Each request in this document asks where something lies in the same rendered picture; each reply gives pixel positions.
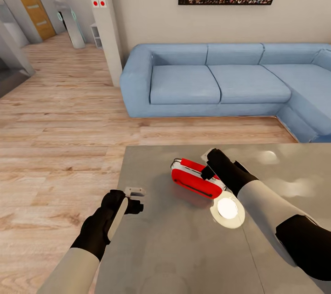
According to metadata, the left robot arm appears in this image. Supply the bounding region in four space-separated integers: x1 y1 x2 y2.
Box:
36 187 145 294

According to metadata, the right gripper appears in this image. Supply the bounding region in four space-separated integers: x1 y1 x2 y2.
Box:
201 165 215 180

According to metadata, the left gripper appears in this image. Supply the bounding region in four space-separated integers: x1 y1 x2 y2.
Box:
124 198 143 215

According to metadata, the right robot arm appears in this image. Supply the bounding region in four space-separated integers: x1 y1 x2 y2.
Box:
201 148 331 294

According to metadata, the radio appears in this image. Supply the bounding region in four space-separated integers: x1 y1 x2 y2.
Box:
171 158 227 199

